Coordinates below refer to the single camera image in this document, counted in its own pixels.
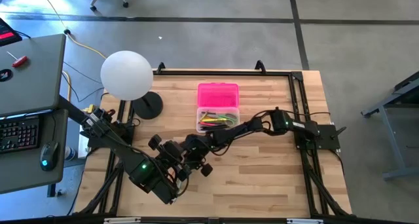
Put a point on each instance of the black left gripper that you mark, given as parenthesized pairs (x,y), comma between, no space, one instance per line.
(170,155)

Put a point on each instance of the dark crayon CRAYONS print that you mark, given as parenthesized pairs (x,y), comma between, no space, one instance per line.
(214,128)

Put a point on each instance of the black device red display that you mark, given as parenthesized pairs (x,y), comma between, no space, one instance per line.
(6,34)

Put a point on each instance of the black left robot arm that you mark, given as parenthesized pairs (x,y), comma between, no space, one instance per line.
(131,158)

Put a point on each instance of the black table frame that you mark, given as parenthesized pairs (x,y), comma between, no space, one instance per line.
(229,73)

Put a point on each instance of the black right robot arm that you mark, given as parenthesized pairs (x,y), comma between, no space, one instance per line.
(294,125)

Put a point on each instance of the clear supply box pink lid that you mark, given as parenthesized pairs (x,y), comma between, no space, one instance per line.
(217,94)

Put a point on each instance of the yellow highlighter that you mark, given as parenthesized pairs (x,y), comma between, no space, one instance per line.
(217,120)

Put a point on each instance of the black computer mouse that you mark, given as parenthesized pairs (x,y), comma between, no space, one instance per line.
(49,155)

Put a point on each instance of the blue white bottle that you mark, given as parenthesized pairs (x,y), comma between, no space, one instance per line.
(69,153)

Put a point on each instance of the grey side desk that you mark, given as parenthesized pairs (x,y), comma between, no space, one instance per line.
(26,175)

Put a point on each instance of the pink marker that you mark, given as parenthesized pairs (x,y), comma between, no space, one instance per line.
(207,123)

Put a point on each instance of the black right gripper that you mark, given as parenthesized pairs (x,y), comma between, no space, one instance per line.
(196,148)

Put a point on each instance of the white globe table lamp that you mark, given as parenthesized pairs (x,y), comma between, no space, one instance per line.
(126,75)

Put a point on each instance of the backlit black keyboard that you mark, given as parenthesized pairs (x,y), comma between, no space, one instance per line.
(19,135)

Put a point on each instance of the grey metal table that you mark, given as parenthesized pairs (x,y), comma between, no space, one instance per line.
(393,119)

